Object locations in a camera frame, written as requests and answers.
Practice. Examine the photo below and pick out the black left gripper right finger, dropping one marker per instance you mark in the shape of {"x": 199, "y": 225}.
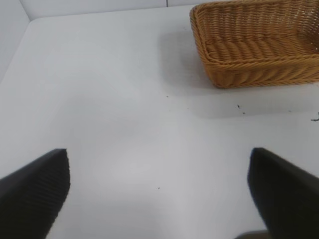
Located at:
{"x": 289, "y": 196}

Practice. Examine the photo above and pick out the brown woven wicker basket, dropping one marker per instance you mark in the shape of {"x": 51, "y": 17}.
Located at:
{"x": 251, "y": 42}

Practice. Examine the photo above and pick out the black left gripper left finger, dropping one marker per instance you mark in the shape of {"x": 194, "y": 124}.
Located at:
{"x": 32, "y": 196}

